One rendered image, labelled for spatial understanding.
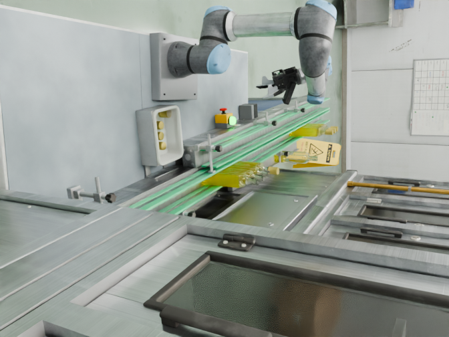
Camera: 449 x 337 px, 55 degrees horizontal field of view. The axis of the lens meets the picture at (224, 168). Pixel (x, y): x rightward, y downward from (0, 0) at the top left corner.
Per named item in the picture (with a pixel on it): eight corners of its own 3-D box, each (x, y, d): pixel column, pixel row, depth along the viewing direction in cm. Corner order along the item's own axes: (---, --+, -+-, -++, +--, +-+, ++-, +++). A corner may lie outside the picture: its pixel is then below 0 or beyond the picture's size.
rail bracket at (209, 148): (196, 172, 187) (221, 174, 181) (192, 134, 182) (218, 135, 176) (199, 170, 189) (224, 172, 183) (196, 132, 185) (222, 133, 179)
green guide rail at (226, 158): (201, 167, 190) (216, 168, 186) (200, 165, 190) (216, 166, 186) (319, 108, 337) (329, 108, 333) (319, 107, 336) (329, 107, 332)
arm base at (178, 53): (167, 39, 175) (187, 38, 170) (188, 43, 188) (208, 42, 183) (166, 77, 178) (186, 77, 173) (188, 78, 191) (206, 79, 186)
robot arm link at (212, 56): (186, 68, 172) (215, 68, 166) (192, 35, 174) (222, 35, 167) (202, 78, 183) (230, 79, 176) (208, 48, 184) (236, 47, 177)
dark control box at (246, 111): (238, 119, 247) (252, 119, 243) (238, 105, 245) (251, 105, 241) (244, 116, 254) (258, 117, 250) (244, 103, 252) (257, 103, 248)
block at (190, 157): (182, 167, 189) (195, 168, 186) (180, 146, 187) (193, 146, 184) (186, 165, 192) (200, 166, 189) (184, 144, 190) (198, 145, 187)
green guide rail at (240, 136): (200, 150, 188) (216, 152, 184) (199, 148, 188) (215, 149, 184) (319, 99, 335) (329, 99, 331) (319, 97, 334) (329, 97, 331)
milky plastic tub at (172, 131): (142, 165, 175) (160, 167, 171) (135, 110, 170) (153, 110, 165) (168, 155, 190) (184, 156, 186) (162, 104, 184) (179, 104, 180)
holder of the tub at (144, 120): (143, 178, 177) (158, 179, 173) (135, 110, 170) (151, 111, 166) (168, 166, 192) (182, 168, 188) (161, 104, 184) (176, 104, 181)
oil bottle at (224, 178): (201, 184, 192) (244, 188, 182) (200, 172, 191) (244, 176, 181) (208, 180, 197) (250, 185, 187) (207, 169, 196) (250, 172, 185)
